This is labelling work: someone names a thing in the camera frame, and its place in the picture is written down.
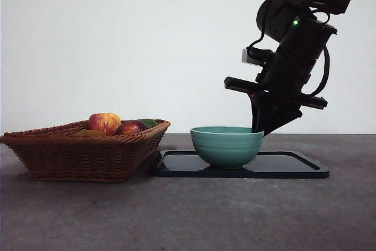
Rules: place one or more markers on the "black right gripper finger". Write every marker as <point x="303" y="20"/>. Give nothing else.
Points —
<point x="258" y="110"/>
<point x="282" y="115"/>

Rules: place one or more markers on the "teal ceramic bowl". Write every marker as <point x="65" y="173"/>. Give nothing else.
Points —
<point x="227" y="148"/>

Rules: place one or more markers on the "dark teal rectangular tray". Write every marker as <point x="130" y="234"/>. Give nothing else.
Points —
<point x="288" y="168"/>

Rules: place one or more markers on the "green fruit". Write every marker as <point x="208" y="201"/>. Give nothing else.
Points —
<point x="149" y="122"/>

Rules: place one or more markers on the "dark red apple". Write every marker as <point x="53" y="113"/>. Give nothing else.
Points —
<point x="130" y="129"/>

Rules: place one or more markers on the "red and yellow apple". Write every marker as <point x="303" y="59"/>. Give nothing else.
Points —
<point x="102" y="123"/>

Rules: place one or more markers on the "brown wicker basket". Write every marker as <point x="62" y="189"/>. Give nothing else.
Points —
<point x="76" y="157"/>

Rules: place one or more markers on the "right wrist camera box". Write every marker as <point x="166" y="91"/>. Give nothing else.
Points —
<point x="248" y="57"/>

